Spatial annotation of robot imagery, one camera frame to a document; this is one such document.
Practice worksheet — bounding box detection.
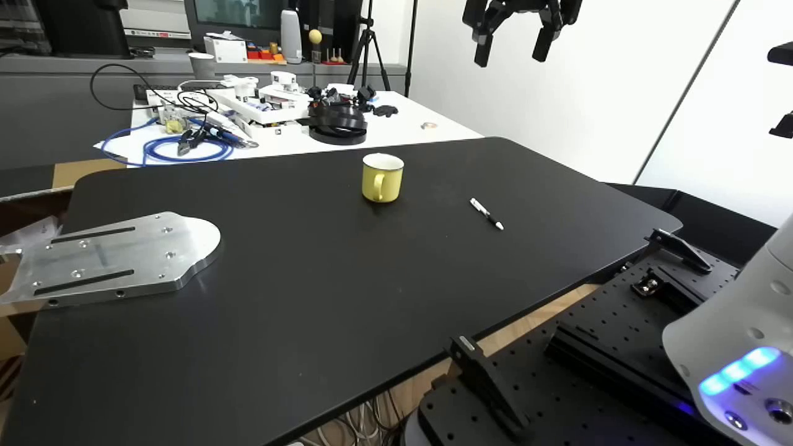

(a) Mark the black clamp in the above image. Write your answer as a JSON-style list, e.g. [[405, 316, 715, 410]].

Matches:
[[448, 335, 529, 441], [648, 227, 712, 275]]

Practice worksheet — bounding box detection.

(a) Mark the white black-capped pen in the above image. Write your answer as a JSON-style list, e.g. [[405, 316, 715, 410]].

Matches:
[[468, 196, 507, 233]]

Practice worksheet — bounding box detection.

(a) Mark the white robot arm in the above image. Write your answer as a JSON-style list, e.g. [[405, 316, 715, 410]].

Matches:
[[663, 222, 793, 446]]

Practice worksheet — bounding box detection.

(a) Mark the black table board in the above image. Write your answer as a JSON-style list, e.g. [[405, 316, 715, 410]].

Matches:
[[2, 138, 680, 446]]

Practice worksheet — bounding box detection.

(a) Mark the black clamp near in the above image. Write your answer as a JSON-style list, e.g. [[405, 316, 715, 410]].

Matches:
[[448, 335, 529, 441]]

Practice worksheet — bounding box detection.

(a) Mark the metal mounting plate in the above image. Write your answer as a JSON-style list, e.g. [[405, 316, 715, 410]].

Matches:
[[0, 211, 220, 306]]

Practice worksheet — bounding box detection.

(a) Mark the yellow mug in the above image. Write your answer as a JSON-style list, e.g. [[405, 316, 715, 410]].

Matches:
[[359, 151, 405, 206]]

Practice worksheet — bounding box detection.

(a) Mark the black clamp far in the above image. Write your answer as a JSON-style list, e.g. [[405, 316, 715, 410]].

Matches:
[[648, 227, 712, 275]]

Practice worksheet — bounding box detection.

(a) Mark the blue cable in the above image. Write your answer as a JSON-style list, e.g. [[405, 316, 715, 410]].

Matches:
[[99, 113, 239, 167]]

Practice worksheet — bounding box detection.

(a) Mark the black optical breadboard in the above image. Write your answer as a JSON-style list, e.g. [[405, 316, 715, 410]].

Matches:
[[400, 253, 736, 446]]

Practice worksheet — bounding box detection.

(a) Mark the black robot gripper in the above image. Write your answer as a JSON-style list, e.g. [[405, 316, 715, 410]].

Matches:
[[463, 0, 583, 66]]

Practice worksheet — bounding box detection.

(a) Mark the black computer monitor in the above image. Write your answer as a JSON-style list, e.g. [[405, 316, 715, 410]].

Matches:
[[184, 0, 284, 48]]

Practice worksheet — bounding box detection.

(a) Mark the black coiled cable headset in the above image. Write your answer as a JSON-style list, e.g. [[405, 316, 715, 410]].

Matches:
[[310, 89, 368, 144]]

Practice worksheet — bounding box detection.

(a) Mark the black tripod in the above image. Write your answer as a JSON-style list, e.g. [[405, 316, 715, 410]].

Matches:
[[348, 0, 391, 92]]

